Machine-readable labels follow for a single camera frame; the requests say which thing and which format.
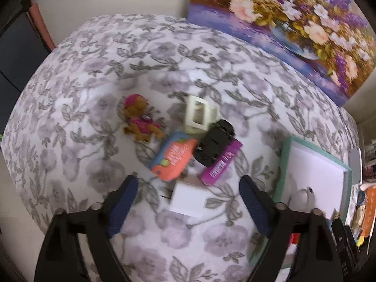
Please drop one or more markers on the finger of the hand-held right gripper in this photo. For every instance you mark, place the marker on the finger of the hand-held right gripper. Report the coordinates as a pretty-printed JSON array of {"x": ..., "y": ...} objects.
[{"x": 343, "y": 243}]

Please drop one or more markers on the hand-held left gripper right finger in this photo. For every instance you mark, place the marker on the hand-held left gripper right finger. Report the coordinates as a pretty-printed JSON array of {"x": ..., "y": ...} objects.
[{"x": 254, "y": 205}]

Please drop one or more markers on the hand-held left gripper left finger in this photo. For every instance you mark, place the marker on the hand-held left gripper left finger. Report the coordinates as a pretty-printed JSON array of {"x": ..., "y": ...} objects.
[{"x": 122, "y": 208}]

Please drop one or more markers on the purple rectangular packet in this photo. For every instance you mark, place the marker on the purple rectangular packet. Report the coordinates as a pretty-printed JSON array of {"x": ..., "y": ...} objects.
[{"x": 221, "y": 164}]

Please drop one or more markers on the white charger plug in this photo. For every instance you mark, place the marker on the white charger plug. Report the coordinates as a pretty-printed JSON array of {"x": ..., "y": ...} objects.
[{"x": 188, "y": 199}]

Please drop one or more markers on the teal box lid tray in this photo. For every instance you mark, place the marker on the teal box lid tray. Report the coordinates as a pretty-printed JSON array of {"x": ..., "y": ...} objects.
[{"x": 311, "y": 167}]

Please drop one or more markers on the orange and blue toy case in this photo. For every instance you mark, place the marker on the orange and blue toy case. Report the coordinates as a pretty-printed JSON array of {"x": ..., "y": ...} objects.
[{"x": 174, "y": 157}]

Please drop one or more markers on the black toy car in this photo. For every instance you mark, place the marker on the black toy car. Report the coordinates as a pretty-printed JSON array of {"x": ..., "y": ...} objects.
[{"x": 213, "y": 144}]

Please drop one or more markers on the pink toy dog figure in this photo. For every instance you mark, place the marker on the pink toy dog figure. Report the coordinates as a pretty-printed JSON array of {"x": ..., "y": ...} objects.
[{"x": 141, "y": 117}]

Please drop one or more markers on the cream plastic hair clip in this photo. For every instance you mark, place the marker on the cream plastic hair clip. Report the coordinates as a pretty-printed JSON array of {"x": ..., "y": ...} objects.
[{"x": 212, "y": 114}]

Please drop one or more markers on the beige bundle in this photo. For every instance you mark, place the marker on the beige bundle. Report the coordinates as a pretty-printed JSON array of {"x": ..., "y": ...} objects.
[{"x": 357, "y": 217}]

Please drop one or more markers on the orange box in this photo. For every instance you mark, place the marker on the orange box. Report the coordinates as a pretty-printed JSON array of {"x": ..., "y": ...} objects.
[{"x": 369, "y": 211}]

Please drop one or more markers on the round blue tin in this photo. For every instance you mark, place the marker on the round blue tin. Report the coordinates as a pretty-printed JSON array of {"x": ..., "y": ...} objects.
[{"x": 360, "y": 197}]

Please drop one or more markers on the white flat device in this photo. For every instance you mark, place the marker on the white flat device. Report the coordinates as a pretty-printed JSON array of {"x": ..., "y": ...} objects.
[{"x": 355, "y": 164}]

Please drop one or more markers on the white shelf unit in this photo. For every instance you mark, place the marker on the white shelf unit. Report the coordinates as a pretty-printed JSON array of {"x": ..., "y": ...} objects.
[{"x": 370, "y": 149}]

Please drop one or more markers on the dark cabinet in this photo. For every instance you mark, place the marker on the dark cabinet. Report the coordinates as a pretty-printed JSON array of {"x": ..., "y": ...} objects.
[{"x": 14, "y": 55}]

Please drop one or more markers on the floral painting canvas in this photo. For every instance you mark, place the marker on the floral painting canvas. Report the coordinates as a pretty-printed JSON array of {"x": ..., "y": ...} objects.
[{"x": 293, "y": 11}]

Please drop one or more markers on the reddish brown board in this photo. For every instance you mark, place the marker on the reddish brown board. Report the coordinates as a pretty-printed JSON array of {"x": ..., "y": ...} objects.
[{"x": 41, "y": 26}]

